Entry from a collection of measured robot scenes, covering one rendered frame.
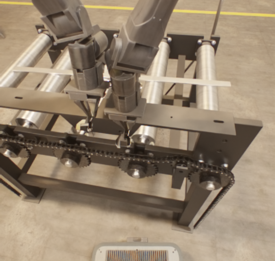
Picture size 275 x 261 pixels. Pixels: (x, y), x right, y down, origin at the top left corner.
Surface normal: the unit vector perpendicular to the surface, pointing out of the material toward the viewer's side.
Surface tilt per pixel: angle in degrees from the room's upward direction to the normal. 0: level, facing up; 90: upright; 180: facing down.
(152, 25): 95
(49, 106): 0
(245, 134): 90
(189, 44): 90
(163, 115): 0
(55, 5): 105
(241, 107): 0
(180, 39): 90
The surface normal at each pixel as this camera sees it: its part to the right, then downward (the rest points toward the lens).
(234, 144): -0.18, 0.77
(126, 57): 0.21, 0.81
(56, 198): -0.03, -0.63
